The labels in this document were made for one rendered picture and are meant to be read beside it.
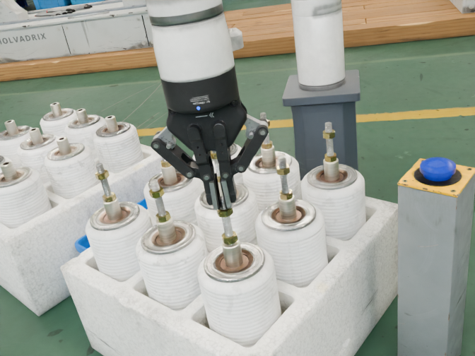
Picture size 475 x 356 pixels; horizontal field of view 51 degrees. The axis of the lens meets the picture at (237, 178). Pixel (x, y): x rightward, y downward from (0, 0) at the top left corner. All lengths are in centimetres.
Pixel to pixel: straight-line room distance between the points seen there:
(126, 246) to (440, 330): 45
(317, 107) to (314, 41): 12
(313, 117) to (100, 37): 193
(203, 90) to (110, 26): 227
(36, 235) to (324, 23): 65
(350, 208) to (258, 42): 177
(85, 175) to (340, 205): 53
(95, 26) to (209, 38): 232
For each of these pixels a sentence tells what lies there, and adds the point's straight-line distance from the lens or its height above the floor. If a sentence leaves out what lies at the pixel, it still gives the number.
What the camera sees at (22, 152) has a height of 25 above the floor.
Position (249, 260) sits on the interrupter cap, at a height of 25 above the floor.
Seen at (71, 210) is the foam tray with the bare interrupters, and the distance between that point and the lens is 102.
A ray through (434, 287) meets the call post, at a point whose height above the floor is 17.
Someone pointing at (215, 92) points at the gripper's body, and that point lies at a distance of 48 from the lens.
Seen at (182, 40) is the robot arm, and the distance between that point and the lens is 47.
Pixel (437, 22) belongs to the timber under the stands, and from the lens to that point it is 244.
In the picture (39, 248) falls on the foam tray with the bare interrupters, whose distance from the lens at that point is 101.
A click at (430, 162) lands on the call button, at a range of 64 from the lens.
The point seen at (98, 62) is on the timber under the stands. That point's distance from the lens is 274.
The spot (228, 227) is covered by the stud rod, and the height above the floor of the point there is 31.
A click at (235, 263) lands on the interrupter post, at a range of 61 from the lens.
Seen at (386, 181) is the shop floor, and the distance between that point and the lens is 126.
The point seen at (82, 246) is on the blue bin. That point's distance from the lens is 99.
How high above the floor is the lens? 63
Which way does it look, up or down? 28 degrees down
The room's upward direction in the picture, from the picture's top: 10 degrees counter-clockwise
